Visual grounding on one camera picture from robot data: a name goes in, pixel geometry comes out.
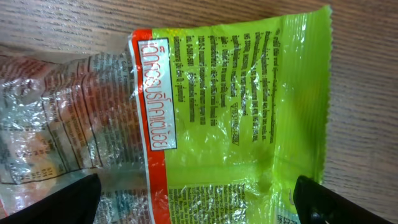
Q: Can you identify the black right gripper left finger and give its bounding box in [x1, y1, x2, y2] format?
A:
[1, 174, 101, 224]

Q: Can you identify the green snack bag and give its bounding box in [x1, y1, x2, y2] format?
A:
[1, 6, 332, 223]

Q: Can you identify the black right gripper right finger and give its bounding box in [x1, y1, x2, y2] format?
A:
[293, 175, 392, 224]

